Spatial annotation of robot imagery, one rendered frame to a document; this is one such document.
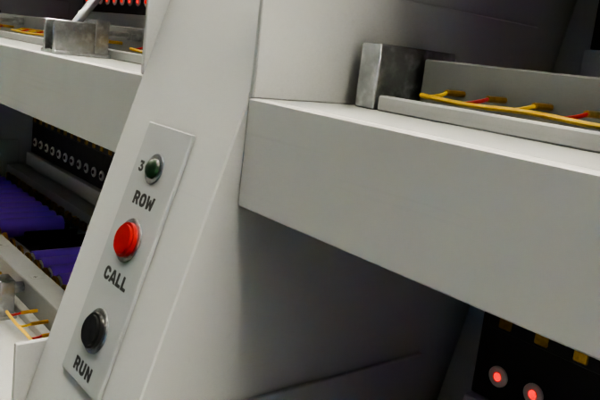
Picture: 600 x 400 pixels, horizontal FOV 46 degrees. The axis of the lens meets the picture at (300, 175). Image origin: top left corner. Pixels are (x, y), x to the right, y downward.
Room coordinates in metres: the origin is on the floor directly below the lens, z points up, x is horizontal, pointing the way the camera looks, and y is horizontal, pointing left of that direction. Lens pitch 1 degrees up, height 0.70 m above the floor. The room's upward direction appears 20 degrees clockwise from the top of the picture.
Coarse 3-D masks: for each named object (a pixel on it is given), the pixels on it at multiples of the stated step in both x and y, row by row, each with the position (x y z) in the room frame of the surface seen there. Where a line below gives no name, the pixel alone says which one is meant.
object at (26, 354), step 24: (0, 144) 0.90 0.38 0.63; (0, 168) 0.91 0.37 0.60; (48, 168) 0.84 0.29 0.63; (96, 192) 0.73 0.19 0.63; (0, 336) 0.46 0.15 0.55; (24, 336) 0.47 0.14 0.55; (0, 360) 0.43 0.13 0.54; (24, 360) 0.35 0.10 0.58; (0, 384) 0.40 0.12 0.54; (24, 384) 0.35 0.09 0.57
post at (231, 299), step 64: (192, 0) 0.34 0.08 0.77; (256, 0) 0.30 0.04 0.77; (448, 0) 0.34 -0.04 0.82; (512, 0) 0.37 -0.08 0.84; (576, 0) 0.41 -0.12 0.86; (192, 64) 0.32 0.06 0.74; (128, 128) 0.35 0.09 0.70; (192, 128) 0.31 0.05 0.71; (192, 192) 0.29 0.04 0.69; (192, 256) 0.28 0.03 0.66; (256, 256) 0.30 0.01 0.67; (320, 256) 0.33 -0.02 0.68; (64, 320) 0.34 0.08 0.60; (192, 320) 0.29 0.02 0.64; (256, 320) 0.31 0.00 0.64; (320, 320) 0.34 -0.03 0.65; (384, 320) 0.37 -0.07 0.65; (448, 320) 0.40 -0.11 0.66; (64, 384) 0.33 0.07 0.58; (128, 384) 0.29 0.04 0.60; (192, 384) 0.30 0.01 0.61; (256, 384) 0.32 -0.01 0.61
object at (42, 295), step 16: (0, 240) 0.58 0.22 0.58; (0, 256) 0.55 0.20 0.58; (16, 256) 0.55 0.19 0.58; (0, 272) 0.54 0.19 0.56; (16, 272) 0.52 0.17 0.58; (32, 272) 0.52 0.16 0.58; (32, 288) 0.49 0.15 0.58; (48, 288) 0.49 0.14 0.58; (32, 304) 0.49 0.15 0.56; (48, 304) 0.47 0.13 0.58; (48, 320) 0.47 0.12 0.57
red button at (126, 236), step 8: (128, 224) 0.32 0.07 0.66; (120, 232) 0.32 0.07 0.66; (128, 232) 0.31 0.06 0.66; (136, 232) 0.31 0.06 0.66; (120, 240) 0.31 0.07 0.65; (128, 240) 0.31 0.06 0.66; (136, 240) 0.31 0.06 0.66; (120, 248) 0.31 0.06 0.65; (128, 248) 0.31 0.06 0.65; (120, 256) 0.31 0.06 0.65
